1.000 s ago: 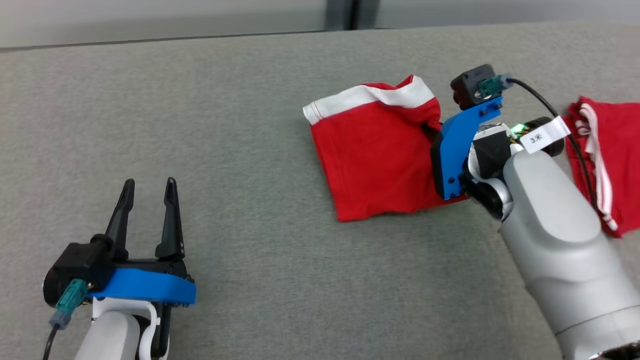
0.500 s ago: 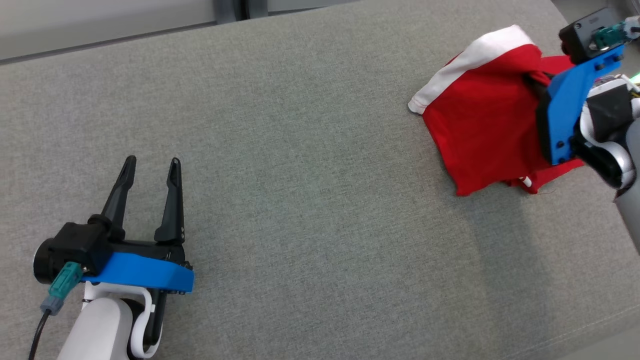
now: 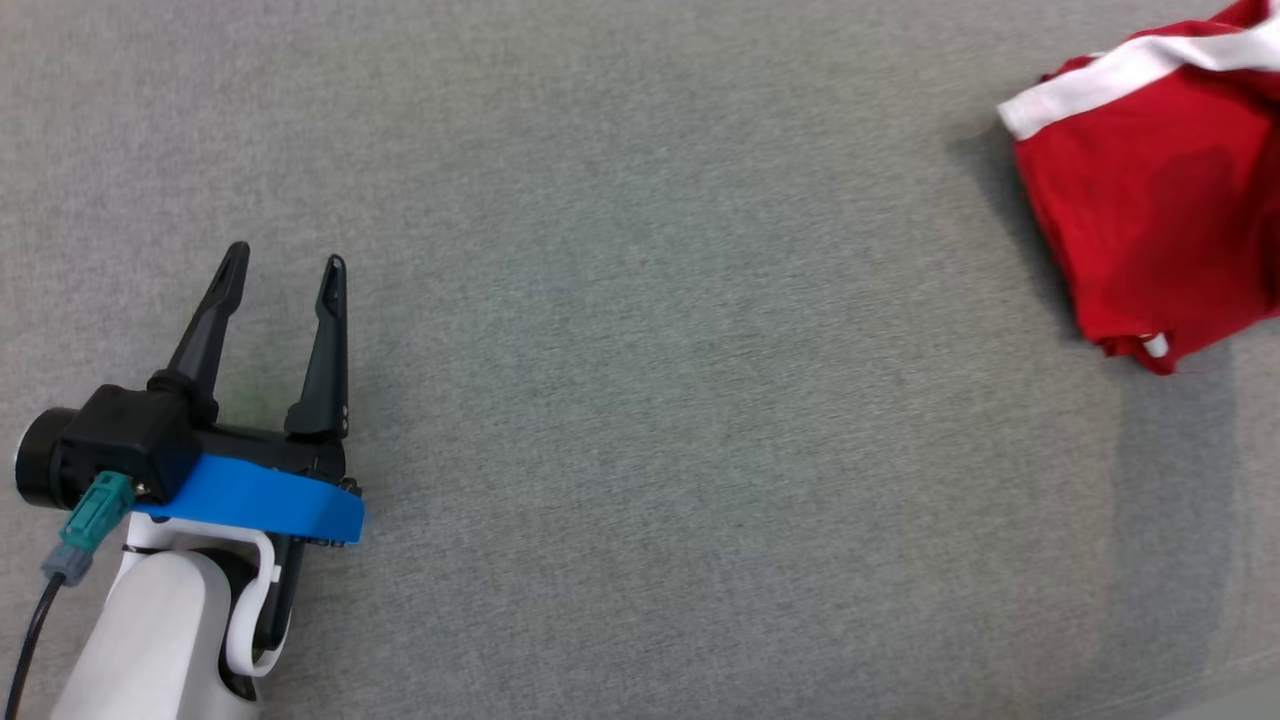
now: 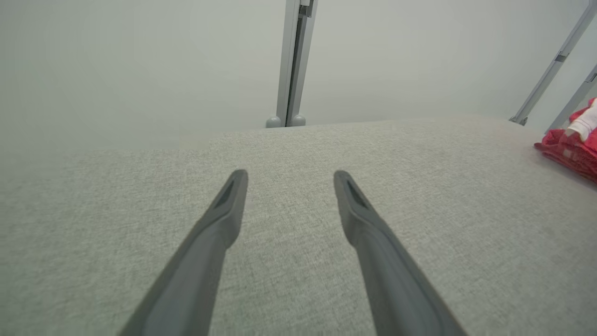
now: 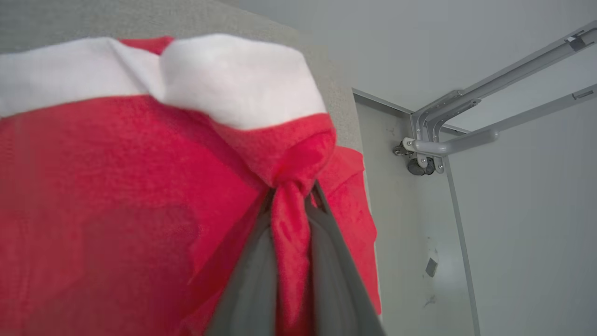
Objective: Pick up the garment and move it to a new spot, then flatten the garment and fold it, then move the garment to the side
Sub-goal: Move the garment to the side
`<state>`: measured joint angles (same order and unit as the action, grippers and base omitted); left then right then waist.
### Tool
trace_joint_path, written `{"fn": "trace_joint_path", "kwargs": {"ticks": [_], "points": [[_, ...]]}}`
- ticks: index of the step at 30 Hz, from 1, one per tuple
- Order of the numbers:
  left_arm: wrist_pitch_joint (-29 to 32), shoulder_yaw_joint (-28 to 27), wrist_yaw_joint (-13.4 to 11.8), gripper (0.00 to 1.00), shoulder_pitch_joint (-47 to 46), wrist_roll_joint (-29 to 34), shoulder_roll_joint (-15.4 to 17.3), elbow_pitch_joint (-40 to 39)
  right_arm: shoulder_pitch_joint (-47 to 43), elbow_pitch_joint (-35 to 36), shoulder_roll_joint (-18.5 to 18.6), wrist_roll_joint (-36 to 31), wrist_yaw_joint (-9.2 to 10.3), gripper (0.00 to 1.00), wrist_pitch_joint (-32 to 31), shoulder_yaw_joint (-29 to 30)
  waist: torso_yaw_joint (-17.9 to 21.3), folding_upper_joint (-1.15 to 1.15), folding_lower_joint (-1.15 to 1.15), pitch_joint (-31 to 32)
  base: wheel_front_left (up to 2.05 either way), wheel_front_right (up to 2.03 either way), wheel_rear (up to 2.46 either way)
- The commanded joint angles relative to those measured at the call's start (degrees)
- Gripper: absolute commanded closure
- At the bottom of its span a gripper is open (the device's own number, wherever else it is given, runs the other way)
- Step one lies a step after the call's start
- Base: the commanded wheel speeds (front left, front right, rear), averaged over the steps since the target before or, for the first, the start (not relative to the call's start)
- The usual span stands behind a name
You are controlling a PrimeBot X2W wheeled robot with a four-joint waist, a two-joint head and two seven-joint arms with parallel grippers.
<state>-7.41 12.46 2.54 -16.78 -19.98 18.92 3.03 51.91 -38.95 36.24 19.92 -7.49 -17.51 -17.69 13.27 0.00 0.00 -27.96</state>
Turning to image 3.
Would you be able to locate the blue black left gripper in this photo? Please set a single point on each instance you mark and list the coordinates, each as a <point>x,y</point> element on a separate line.
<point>260,500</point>

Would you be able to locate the red and white shirt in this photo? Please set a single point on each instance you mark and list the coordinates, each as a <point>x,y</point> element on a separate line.
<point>1150,220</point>

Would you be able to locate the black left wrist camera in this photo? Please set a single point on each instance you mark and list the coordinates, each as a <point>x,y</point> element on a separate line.
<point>110,440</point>

